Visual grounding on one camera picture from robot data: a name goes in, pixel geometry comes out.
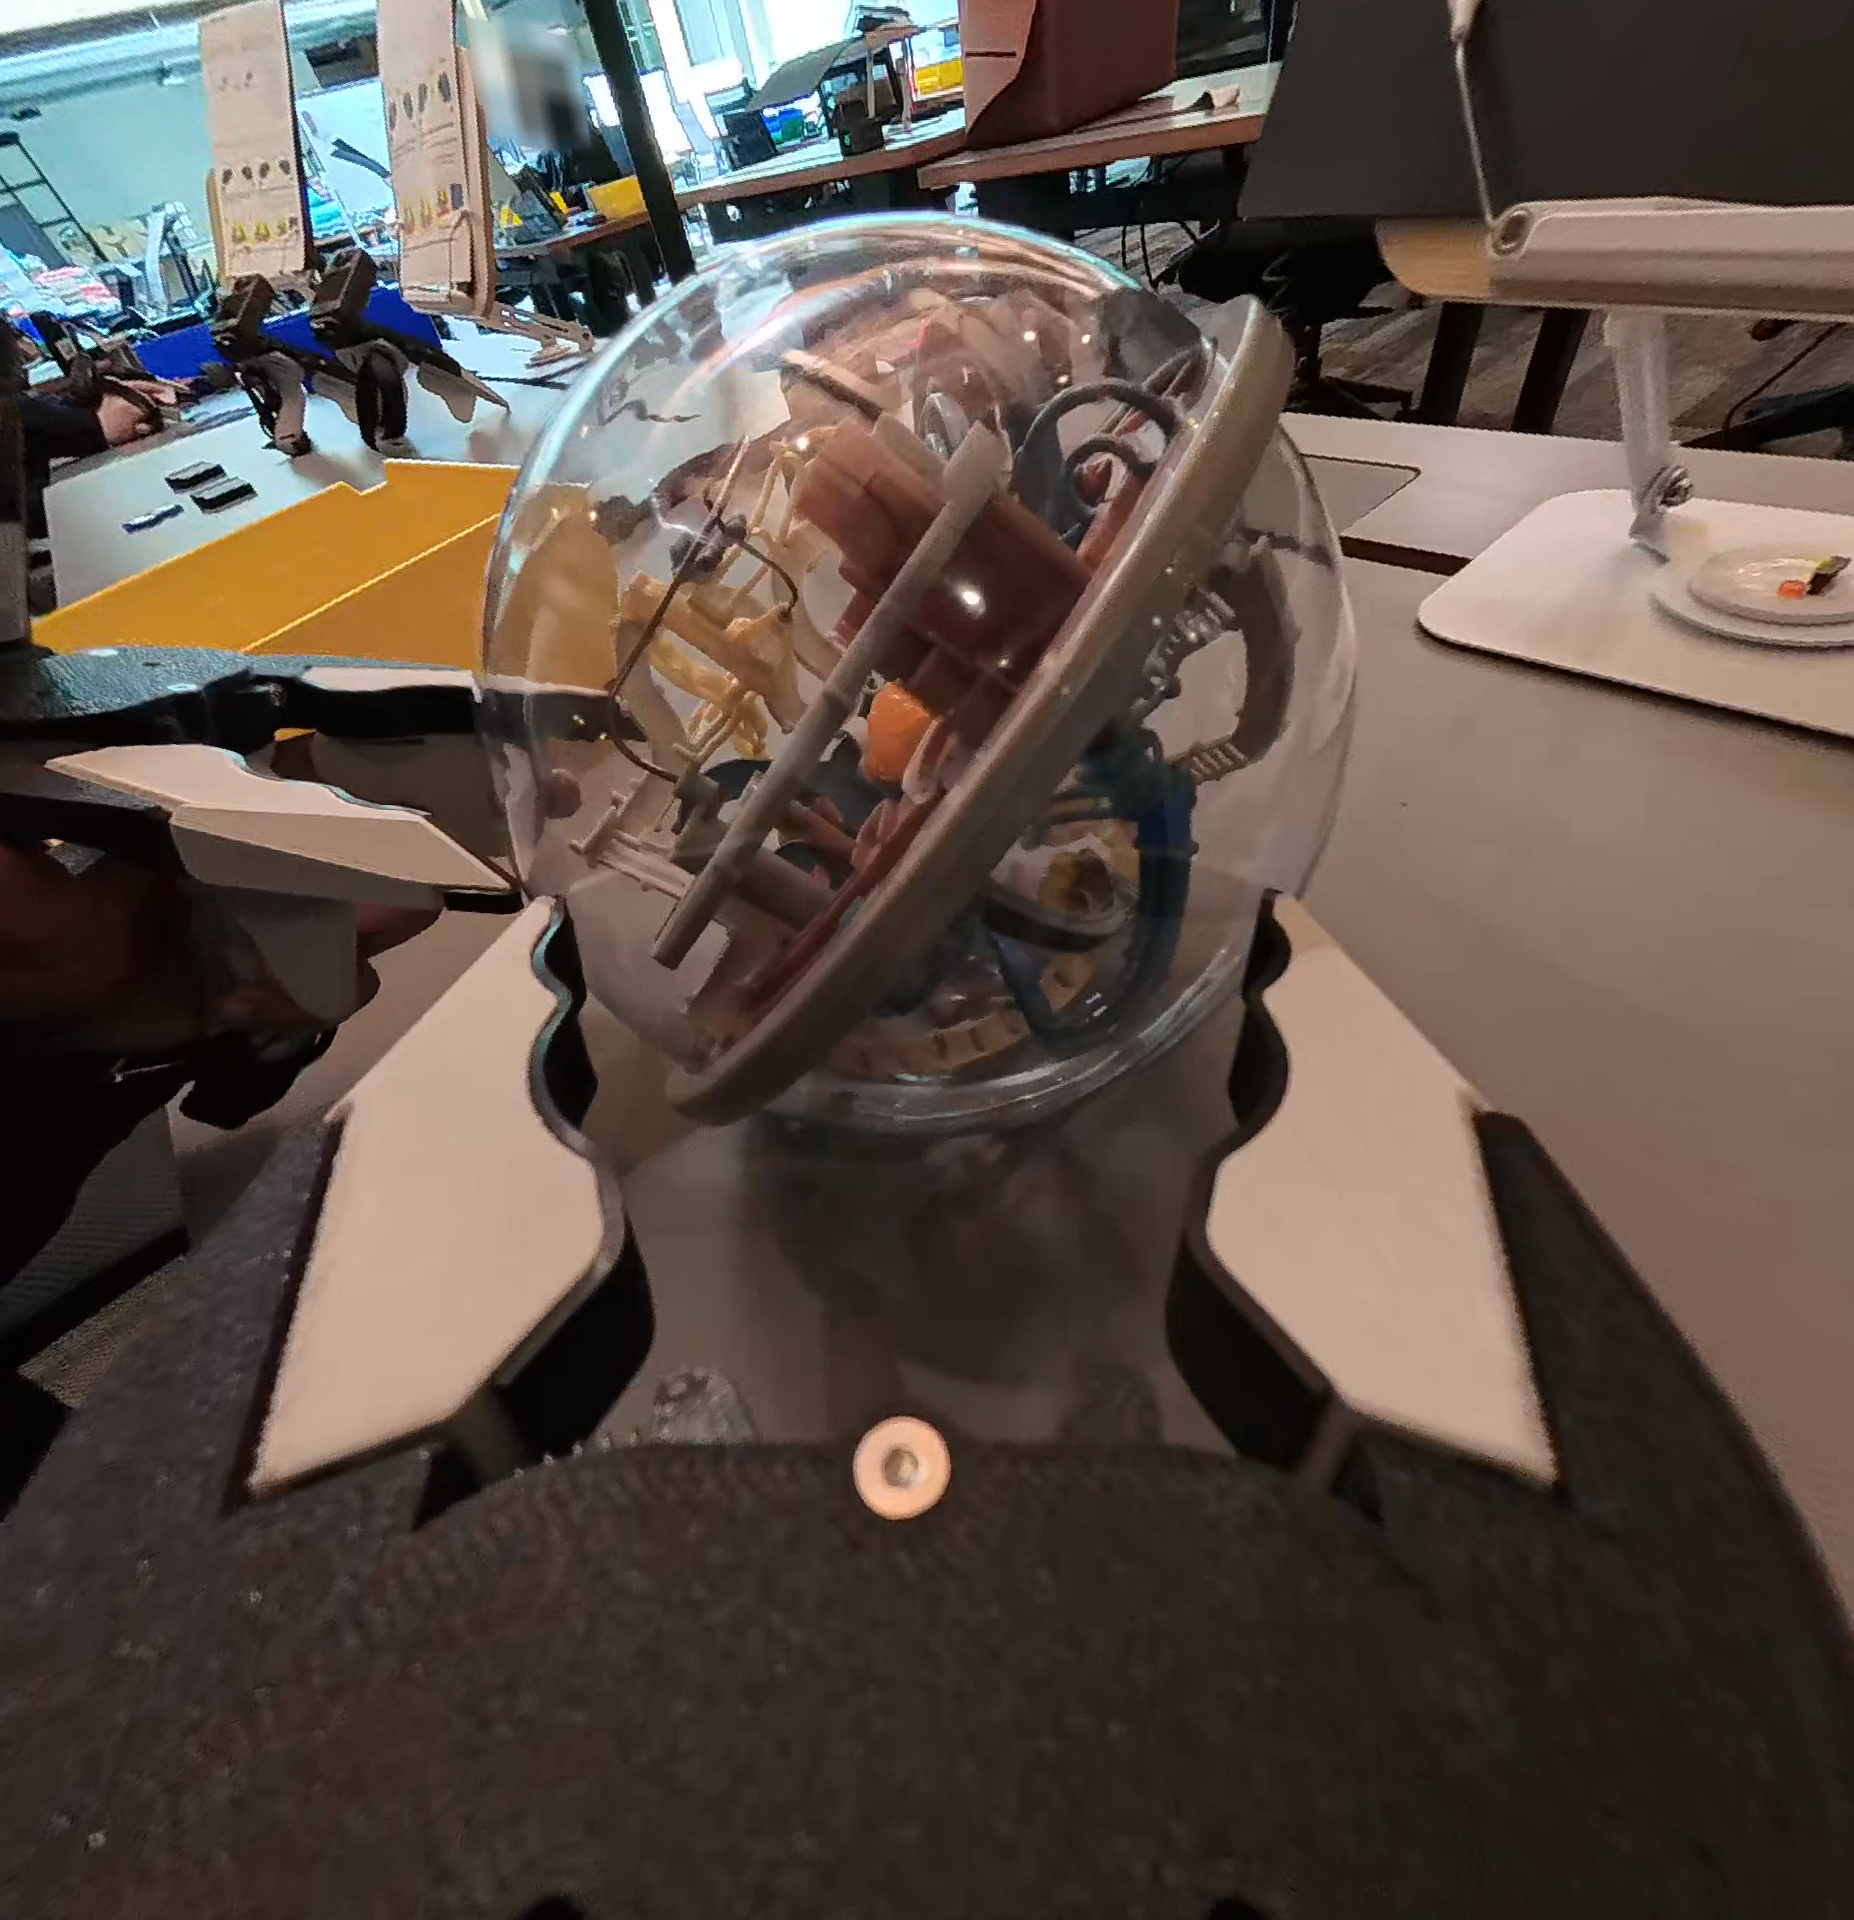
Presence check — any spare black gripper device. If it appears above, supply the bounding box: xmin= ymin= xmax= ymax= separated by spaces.
xmin=308 ymin=247 xmax=514 ymax=455
xmin=208 ymin=276 xmax=317 ymax=455

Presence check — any clear plastic maze ball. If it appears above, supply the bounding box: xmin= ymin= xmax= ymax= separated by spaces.
xmin=477 ymin=209 xmax=1356 ymax=1136

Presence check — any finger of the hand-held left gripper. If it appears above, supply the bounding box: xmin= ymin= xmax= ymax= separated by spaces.
xmin=275 ymin=664 xmax=488 ymax=748
xmin=48 ymin=744 xmax=522 ymax=915

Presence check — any black pole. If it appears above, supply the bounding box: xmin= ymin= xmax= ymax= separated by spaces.
xmin=581 ymin=0 xmax=697 ymax=247

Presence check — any yellow plastic bin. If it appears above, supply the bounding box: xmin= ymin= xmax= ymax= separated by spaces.
xmin=32 ymin=461 xmax=528 ymax=678

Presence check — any grey desk brown edge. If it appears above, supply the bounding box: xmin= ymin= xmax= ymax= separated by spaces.
xmin=42 ymin=353 xmax=598 ymax=603

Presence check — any brown bag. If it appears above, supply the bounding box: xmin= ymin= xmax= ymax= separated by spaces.
xmin=959 ymin=0 xmax=1179 ymax=145

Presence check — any black office chair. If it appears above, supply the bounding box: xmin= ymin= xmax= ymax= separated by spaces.
xmin=1171 ymin=209 xmax=1394 ymax=421

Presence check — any person's left forearm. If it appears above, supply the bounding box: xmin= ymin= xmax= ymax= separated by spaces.
xmin=0 ymin=1049 xmax=195 ymax=1321

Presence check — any cardboard instruction board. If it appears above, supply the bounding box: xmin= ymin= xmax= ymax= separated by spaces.
xmin=374 ymin=0 xmax=598 ymax=368
xmin=200 ymin=0 xmax=324 ymax=283

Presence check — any wooden office desk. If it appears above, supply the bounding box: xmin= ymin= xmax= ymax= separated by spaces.
xmin=668 ymin=114 xmax=969 ymax=209
xmin=920 ymin=70 xmax=1282 ymax=204

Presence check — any white clip microphone cable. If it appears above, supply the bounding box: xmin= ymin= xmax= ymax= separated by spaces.
xmin=1444 ymin=0 xmax=1534 ymax=255

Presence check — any person's left hand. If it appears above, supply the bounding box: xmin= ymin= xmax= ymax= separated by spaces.
xmin=0 ymin=828 xmax=327 ymax=1084

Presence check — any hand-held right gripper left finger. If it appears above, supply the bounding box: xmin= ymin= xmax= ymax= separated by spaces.
xmin=242 ymin=894 xmax=654 ymax=1510

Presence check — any blue crate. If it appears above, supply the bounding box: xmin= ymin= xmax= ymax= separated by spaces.
xmin=125 ymin=283 xmax=449 ymax=381

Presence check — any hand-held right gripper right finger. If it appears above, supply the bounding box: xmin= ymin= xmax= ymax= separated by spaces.
xmin=1171 ymin=890 xmax=1561 ymax=1499

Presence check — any white monitor stand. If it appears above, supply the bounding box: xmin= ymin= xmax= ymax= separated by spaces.
xmin=1413 ymin=310 xmax=1854 ymax=748

